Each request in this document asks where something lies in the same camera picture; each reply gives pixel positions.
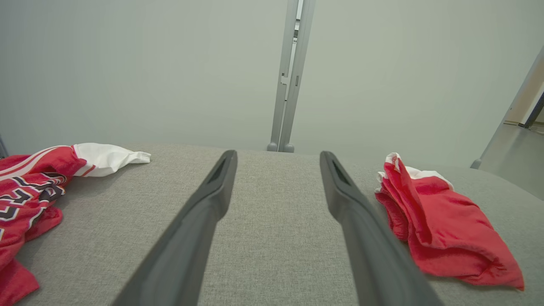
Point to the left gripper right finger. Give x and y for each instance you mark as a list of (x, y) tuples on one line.
[(374, 246)]

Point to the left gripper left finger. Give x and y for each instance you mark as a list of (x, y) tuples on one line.
[(187, 238)]

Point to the red garment white hem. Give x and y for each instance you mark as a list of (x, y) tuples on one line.
[(446, 229)]

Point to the red white lettered jersey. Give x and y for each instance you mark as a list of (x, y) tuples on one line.
[(34, 199)]

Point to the grey fabric sofa cushion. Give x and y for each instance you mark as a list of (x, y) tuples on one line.
[(276, 238)]

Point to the grey partition post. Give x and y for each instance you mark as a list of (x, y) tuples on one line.
[(279, 110), (293, 110)]

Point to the grey slanted frame post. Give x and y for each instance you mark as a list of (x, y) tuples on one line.
[(525, 87)]

